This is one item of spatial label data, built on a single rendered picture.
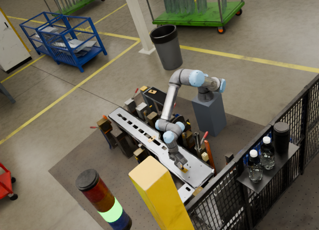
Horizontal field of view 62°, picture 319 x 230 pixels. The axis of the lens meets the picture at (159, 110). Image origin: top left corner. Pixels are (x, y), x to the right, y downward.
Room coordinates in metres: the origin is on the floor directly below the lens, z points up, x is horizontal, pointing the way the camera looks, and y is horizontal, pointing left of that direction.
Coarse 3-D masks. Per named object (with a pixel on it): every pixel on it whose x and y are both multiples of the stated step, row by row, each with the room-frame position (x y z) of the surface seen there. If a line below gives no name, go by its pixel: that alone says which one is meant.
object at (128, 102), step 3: (129, 99) 2.39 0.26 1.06; (132, 99) 2.37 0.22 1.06; (126, 102) 2.36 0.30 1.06; (129, 102) 2.34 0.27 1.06; (132, 102) 2.34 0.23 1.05; (126, 105) 2.34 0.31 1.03; (129, 105) 2.32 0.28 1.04; (132, 105) 2.33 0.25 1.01; (135, 105) 2.34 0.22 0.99; (129, 108) 2.31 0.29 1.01; (132, 108) 2.32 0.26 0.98; (135, 108) 2.34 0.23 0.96; (129, 111) 2.34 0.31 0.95; (132, 111) 2.32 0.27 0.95; (135, 111) 2.34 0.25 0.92; (135, 114) 2.33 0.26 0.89; (138, 117) 2.34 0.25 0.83
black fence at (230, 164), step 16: (304, 96) 1.11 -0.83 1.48; (304, 112) 1.09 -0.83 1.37; (304, 128) 1.09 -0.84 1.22; (304, 144) 1.09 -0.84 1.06; (240, 160) 0.81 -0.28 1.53; (304, 160) 1.09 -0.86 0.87; (224, 176) 0.76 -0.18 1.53; (288, 176) 1.03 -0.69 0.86; (208, 192) 0.72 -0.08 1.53; (240, 192) 0.82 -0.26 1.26; (192, 208) 0.67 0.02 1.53; (208, 208) 0.71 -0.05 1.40; (240, 208) 0.79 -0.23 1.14; (256, 208) 0.87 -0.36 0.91; (208, 224) 0.70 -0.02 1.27; (224, 224) 0.73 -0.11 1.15; (240, 224) 0.79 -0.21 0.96; (256, 224) 0.84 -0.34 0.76
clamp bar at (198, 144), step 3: (195, 132) 1.42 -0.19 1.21; (192, 135) 1.40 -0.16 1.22; (195, 135) 1.40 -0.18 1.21; (198, 135) 1.39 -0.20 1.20; (195, 138) 1.41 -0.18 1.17; (198, 138) 1.39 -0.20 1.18; (195, 141) 1.41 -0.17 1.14; (198, 141) 1.39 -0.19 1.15; (198, 144) 1.38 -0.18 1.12; (198, 147) 1.38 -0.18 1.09; (198, 150) 1.38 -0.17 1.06
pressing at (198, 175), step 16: (112, 112) 2.37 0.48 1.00; (128, 112) 2.26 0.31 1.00; (128, 128) 2.01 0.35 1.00; (144, 128) 1.93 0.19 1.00; (144, 144) 1.73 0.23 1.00; (160, 144) 1.65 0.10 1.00; (160, 160) 1.49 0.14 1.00; (192, 160) 1.36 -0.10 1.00; (192, 176) 1.22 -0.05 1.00; (208, 176) 1.17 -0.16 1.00
